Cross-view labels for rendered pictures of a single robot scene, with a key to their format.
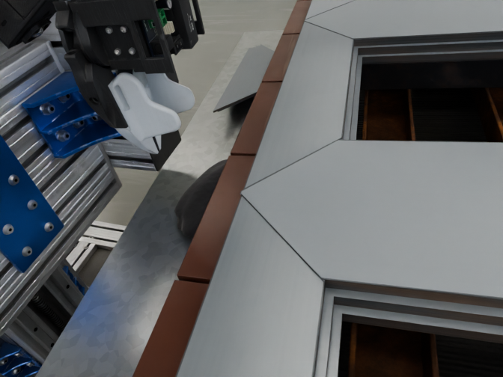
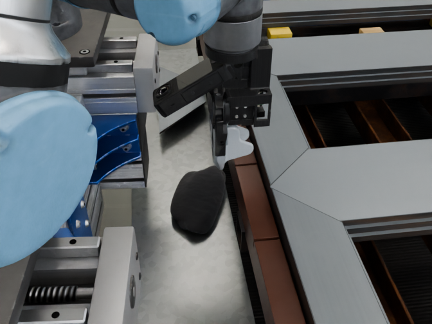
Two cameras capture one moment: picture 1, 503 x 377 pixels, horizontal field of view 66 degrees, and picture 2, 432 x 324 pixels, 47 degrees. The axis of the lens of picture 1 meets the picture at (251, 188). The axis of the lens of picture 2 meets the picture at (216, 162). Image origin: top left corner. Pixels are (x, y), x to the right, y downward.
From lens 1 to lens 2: 0.52 m
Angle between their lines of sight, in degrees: 22
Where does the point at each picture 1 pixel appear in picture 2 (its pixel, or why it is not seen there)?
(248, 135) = not seen: hidden behind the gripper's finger
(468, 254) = (398, 198)
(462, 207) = (387, 177)
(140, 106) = (234, 143)
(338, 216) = (332, 191)
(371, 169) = (335, 164)
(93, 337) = (160, 312)
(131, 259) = (153, 258)
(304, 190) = (305, 180)
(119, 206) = not seen: outside the picture
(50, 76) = not seen: hidden behind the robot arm
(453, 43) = (339, 77)
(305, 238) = (321, 204)
